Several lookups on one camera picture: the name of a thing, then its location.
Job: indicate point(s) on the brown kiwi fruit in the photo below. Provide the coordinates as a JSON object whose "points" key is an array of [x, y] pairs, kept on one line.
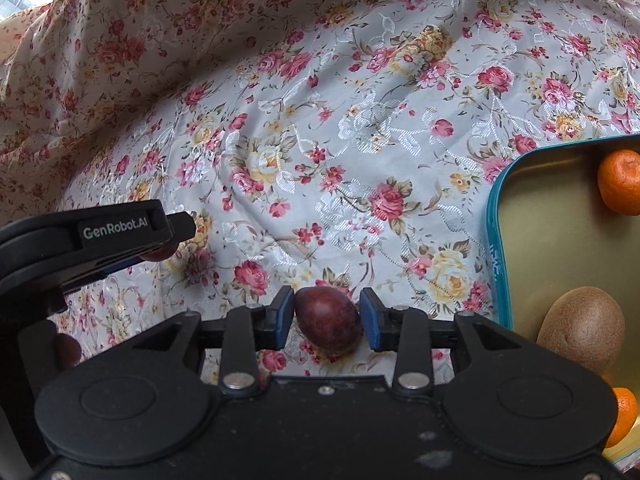
{"points": [[586, 326]]}

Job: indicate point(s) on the dark purple plum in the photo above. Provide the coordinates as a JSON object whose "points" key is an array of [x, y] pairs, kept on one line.
{"points": [[328, 319]]}

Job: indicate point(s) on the floral pattern cloth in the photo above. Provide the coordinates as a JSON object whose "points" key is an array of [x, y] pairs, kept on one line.
{"points": [[340, 143]]}

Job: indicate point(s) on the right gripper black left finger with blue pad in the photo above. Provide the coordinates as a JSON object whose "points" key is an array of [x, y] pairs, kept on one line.
{"points": [[241, 334]]}

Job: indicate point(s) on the teal gold metal tray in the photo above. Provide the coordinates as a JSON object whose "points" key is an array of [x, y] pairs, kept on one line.
{"points": [[534, 413]]}

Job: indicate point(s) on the dark red passion fruit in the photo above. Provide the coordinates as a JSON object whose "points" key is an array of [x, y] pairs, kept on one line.
{"points": [[67, 351]]}

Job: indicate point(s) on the orange mandarin with stem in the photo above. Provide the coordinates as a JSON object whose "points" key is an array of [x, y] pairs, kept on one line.
{"points": [[627, 413]]}

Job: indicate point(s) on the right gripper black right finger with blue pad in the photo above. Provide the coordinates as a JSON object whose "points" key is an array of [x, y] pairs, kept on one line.
{"points": [[411, 335]]}

